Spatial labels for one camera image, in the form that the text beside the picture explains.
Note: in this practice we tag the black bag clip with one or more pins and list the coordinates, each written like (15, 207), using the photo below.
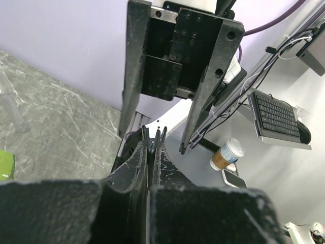
(152, 136)

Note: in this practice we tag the black computer mouse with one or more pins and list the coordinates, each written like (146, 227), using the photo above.
(305, 134)

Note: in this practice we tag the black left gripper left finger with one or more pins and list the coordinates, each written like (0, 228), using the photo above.
(110, 210)

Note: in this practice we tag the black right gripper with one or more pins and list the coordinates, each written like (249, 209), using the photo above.
(192, 53)

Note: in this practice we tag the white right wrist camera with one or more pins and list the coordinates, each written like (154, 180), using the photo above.
(233, 70)

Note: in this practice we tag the grey mounted box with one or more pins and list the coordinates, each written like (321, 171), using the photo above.
(312, 53)

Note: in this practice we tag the white smartphone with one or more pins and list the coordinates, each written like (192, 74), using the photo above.
(233, 180)

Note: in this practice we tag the green litter bag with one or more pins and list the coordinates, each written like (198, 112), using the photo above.
(7, 165)

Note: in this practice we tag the black computer keyboard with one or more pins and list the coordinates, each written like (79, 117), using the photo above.
(273, 118)

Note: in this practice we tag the clear plastic scoop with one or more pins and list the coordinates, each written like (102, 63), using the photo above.
(10, 105)

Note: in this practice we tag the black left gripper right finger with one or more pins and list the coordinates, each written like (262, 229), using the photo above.
(181, 212)

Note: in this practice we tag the paper coffee cup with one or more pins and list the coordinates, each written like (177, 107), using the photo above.
(231, 151)

